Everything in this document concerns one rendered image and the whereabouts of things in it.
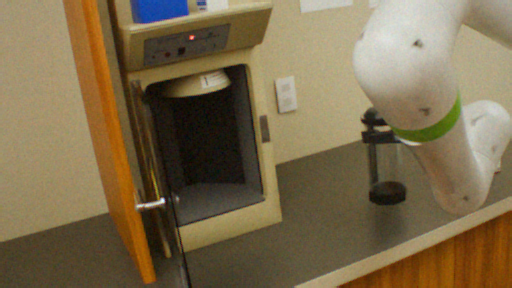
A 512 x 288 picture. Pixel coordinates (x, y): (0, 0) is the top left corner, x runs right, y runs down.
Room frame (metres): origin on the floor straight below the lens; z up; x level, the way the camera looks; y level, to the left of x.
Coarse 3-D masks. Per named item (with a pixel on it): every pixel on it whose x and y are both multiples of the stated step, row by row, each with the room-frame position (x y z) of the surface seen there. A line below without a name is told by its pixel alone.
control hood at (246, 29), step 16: (192, 16) 1.13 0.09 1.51; (208, 16) 1.14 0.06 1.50; (224, 16) 1.16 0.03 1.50; (240, 16) 1.18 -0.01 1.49; (256, 16) 1.20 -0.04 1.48; (128, 32) 1.09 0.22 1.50; (144, 32) 1.09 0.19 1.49; (160, 32) 1.11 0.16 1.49; (176, 32) 1.13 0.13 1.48; (240, 32) 1.22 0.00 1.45; (256, 32) 1.24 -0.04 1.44; (128, 48) 1.12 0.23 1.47; (128, 64) 1.15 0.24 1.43; (160, 64) 1.18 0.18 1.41
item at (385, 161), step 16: (368, 128) 1.26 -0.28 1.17; (384, 128) 1.23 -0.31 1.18; (368, 144) 1.26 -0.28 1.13; (384, 144) 1.23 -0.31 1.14; (400, 144) 1.25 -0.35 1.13; (368, 160) 1.27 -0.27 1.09; (384, 160) 1.23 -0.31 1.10; (400, 160) 1.24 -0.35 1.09; (384, 176) 1.23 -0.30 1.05; (400, 176) 1.24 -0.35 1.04; (384, 192) 1.23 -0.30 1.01
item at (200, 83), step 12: (204, 72) 1.28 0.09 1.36; (216, 72) 1.30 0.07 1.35; (168, 84) 1.30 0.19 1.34; (180, 84) 1.27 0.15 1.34; (192, 84) 1.27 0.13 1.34; (204, 84) 1.27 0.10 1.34; (216, 84) 1.28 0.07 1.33; (228, 84) 1.31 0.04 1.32; (168, 96) 1.28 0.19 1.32; (180, 96) 1.26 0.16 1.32
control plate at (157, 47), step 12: (228, 24) 1.18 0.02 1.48; (168, 36) 1.13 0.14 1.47; (180, 36) 1.15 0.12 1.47; (204, 36) 1.18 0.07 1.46; (216, 36) 1.19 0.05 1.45; (144, 48) 1.13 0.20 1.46; (156, 48) 1.14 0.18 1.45; (168, 48) 1.16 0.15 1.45; (204, 48) 1.21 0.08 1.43; (216, 48) 1.22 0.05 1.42; (144, 60) 1.15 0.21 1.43; (156, 60) 1.17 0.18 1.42
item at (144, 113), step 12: (144, 108) 0.89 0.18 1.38; (144, 120) 0.96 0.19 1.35; (144, 132) 1.05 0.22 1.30; (156, 144) 0.88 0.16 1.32; (156, 156) 0.88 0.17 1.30; (156, 168) 0.89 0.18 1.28; (156, 180) 0.97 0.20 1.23; (156, 192) 1.11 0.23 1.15; (168, 204) 0.88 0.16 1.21; (168, 216) 0.88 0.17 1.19; (168, 228) 0.93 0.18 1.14; (168, 240) 1.02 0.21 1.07; (180, 252) 0.88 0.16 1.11; (180, 264) 0.88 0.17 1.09; (180, 276) 0.90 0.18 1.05
